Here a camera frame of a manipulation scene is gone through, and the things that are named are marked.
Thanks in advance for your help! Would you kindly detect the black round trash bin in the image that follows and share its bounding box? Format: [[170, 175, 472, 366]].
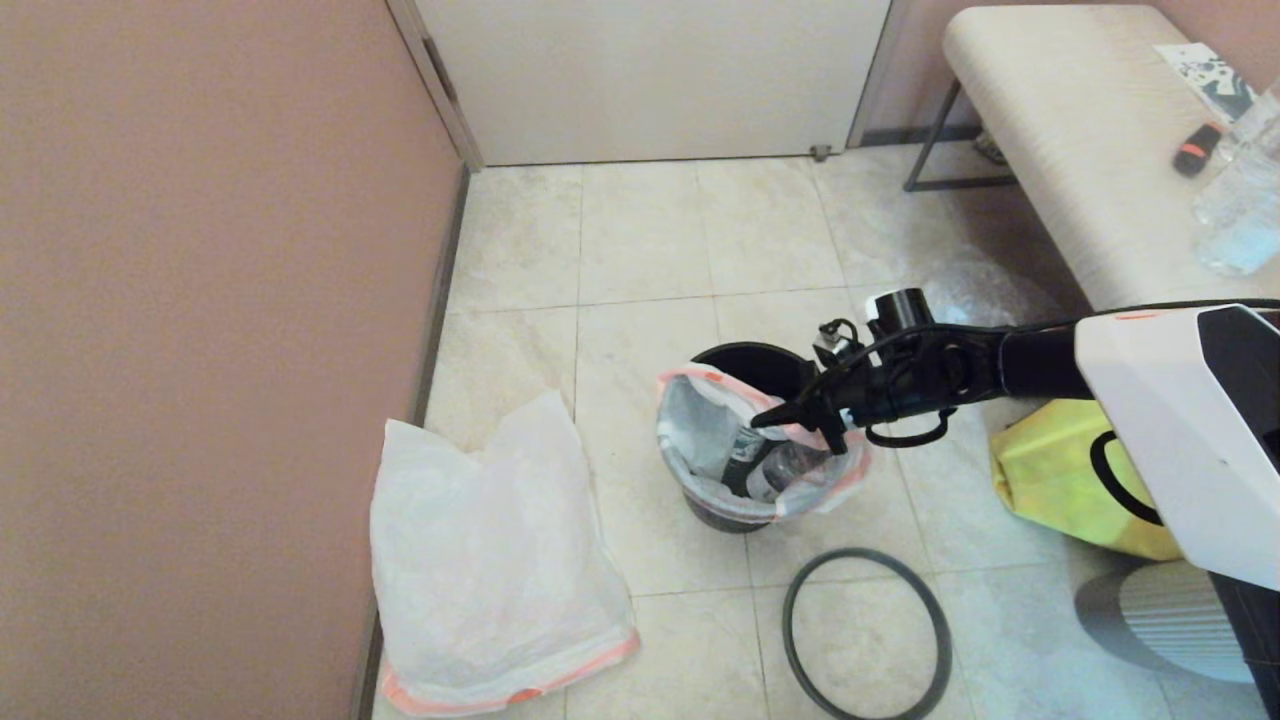
[[685, 342, 821, 534]]

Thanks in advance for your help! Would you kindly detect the used translucent trash bag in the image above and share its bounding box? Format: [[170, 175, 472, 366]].
[[655, 365, 871, 526]]

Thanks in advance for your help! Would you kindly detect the black bin ring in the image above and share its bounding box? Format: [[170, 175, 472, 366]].
[[782, 547, 952, 720]]

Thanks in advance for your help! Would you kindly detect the grey ribbed robot base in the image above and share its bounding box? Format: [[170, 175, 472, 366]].
[[1075, 560, 1261, 686]]

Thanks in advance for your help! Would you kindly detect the crumpled clear plastic bag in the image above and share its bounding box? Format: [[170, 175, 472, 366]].
[[900, 250, 1076, 331]]

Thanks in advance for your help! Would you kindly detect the yellow shopping bag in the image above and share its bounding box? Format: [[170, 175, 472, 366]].
[[990, 398, 1186, 561]]

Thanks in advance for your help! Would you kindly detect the white red plastic bag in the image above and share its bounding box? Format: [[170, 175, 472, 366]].
[[368, 390, 641, 717]]

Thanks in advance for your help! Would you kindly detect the crushed clear plastic bottle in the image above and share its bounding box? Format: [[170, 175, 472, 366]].
[[745, 440, 836, 504]]

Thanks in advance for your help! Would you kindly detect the light wood-grain table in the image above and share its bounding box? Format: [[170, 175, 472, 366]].
[[942, 5, 1280, 311]]

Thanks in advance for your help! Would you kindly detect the black orange marker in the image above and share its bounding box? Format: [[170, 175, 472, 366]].
[[1170, 121, 1225, 179]]

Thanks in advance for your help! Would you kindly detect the large clear water bottle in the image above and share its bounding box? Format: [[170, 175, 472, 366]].
[[1187, 130, 1280, 279]]

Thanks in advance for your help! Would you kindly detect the white door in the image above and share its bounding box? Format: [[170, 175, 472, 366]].
[[413, 0, 891, 167]]

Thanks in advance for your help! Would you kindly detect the black and white booklet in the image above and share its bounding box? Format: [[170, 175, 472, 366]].
[[1152, 42, 1256, 125]]

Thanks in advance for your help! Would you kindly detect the small clear water bottle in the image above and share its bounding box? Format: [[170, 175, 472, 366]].
[[1212, 78, 1280, 163]]

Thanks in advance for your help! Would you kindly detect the black metal table frame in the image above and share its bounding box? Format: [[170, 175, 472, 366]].
[[902, 78, 1016, 193]]

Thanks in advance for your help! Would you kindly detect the grey door frame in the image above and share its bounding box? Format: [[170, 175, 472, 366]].
[[385, 0, 911, 173]]

